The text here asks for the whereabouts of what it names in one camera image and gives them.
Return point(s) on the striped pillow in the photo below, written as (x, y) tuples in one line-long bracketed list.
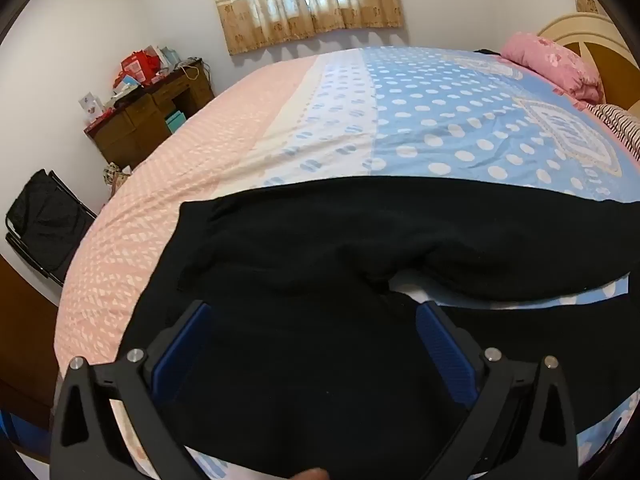
[(620, 122)]

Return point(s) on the cream and wood headboard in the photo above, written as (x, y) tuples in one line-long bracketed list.
[(600, 55)]

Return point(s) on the white card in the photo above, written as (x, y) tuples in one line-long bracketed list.
[(91, 106)]

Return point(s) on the brown wooden cabinet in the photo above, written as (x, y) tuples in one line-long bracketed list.
[(25, 335)]

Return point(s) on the patterned bag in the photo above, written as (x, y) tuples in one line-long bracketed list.
[(117, 177)]

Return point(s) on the pink pillow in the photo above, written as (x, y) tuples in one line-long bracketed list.
[(550, 65)]

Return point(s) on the black pants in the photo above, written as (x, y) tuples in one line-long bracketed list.
[(325, 240)]

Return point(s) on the light blue bag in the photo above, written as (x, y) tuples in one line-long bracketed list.
[(169, 56)]

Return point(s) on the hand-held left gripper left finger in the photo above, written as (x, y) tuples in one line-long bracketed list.
[(182, 355)]

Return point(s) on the teal box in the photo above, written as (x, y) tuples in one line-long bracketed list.
[(175, 122)]

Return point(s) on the brown wooden desk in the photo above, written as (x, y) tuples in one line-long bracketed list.
[(130, 130)]

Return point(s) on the black folding chair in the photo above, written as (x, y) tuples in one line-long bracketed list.
[(45, 220)]

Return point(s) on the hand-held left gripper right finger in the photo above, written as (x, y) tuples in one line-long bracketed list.
[(445, 355)]

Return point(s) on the bed with polka-dot quilt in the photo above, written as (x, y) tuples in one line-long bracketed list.
[(425, 125)]

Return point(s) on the person's left hand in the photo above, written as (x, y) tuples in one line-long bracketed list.
[(311, 475)]

